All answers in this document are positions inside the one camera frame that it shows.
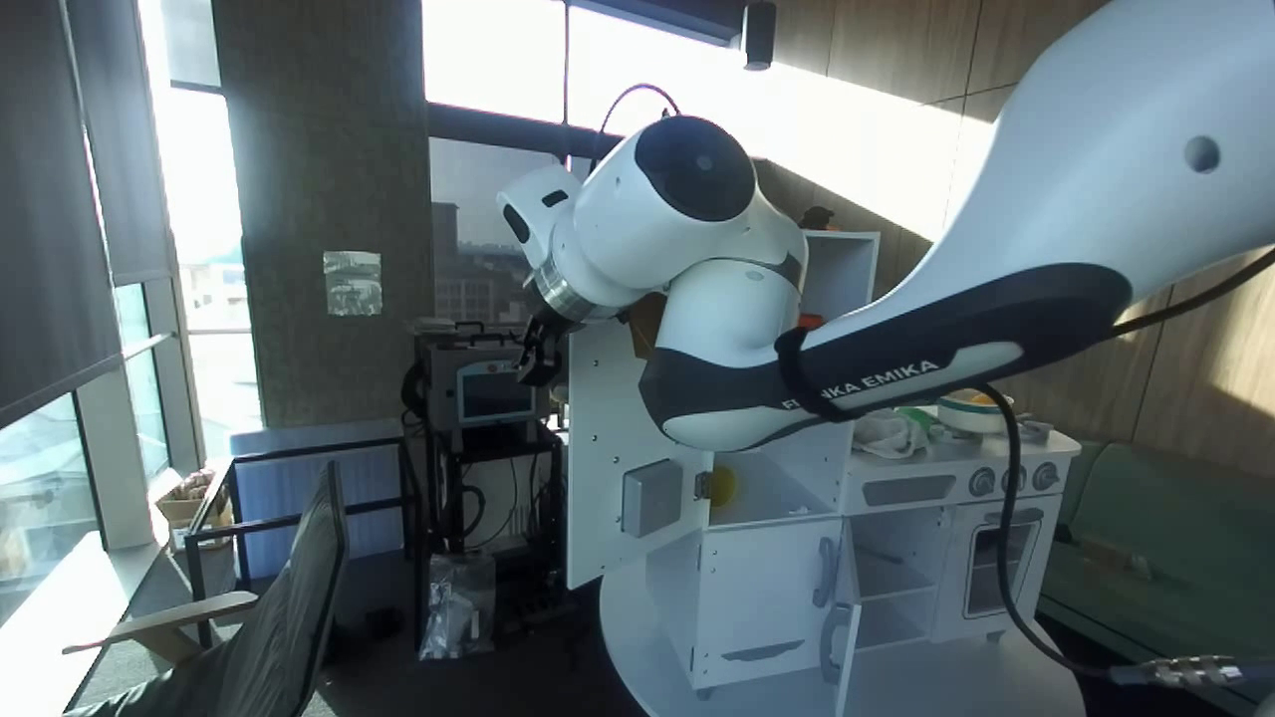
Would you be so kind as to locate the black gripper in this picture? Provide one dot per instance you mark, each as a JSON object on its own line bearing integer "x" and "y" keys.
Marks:
{"x": 544, "y": 350}

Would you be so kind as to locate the tall white arched cabinet door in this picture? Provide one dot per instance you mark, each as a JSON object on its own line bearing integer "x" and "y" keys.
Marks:
{"x": 612, "y": 425}

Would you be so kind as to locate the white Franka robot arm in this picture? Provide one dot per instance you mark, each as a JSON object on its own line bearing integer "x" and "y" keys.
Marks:
{"x": 1062, "y": 213}

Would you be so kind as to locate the grey square door latch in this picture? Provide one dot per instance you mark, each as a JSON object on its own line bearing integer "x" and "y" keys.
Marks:
{"x": 650, "y": 496}

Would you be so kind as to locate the white cabinet door with vent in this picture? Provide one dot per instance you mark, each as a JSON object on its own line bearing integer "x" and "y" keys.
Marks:
{"x": 757, "y": 601}

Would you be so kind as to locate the white toy kitchen cabinet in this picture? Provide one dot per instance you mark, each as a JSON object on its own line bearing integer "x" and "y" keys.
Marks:
{"x": 783, "y": 583}

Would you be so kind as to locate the white toy oven door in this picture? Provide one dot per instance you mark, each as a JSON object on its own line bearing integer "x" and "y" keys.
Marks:
{"x": 1021, "y": 559}

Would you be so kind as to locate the grey device with screen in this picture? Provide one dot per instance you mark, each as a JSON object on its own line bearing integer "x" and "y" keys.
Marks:
{"x": 488, "y": 396}

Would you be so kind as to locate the paper sheet notice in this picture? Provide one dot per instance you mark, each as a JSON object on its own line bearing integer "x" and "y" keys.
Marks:
{"x": 350, "y": 283}

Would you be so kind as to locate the black equipment cart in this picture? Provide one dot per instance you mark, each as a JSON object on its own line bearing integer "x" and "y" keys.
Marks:
{"x": 442, "y": 532}

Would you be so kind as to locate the yellow toy object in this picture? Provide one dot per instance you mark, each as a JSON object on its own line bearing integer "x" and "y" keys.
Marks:
{"x": 717, "y": 486}

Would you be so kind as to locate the clear plastic bag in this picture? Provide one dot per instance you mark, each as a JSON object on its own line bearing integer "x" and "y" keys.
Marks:
{"x": 458, "y": 611}

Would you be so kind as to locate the black metal railing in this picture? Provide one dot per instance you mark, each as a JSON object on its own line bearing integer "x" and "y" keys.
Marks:
{"x": 305, "y": 512}

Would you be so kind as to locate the small black item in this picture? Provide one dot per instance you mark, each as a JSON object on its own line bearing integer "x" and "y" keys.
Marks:
{"x": 814, "y": 217}

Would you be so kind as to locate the white crumpled cloth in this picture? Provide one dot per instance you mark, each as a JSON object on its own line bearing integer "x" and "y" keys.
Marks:
{"x": 892, "y": 435}

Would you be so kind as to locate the black ceiling mounted device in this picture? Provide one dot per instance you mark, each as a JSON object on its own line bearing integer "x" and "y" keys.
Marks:
{"x": 757, "y": 30}

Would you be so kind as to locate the grey toy sink basin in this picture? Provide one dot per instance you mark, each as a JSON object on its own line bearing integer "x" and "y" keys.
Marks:
{"x": 908, "y": 493}

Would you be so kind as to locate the wooden folding chair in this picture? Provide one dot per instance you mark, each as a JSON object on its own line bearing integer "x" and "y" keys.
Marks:
{"x": 278, "y": 638}

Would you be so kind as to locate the white bowl teal rim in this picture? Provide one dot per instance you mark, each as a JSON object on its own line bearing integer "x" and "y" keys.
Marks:
{"x": 976, "y": 411}

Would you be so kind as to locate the grey oven knob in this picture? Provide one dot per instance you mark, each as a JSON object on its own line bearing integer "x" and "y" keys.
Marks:
{"x": 1045, "y": 474}
{"x": 981, "y": 478}
{"x": 1012, "y": 478}

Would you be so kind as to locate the dark window blind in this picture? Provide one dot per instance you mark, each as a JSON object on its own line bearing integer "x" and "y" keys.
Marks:
{"x": 59, "y": 200}

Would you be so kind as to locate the dark green couch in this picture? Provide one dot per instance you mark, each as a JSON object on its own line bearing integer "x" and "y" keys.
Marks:
{"x": 1168, "y": 542}

